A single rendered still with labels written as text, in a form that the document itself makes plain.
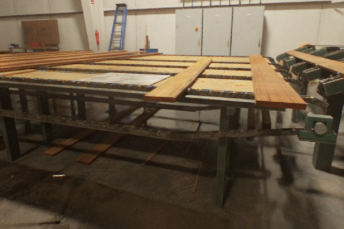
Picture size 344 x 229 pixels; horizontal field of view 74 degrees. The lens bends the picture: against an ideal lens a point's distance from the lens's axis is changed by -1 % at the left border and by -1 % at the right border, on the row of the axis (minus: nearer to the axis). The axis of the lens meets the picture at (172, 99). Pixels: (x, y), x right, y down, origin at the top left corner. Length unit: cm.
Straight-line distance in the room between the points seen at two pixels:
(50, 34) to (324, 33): 917
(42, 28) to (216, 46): 677
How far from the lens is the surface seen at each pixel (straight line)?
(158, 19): 799
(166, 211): 173
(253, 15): 680
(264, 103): 108
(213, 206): 179
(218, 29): 684
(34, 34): 1083
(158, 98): 108
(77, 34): 966
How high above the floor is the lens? 113
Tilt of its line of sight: 15 degrees down
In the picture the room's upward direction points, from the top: straight up
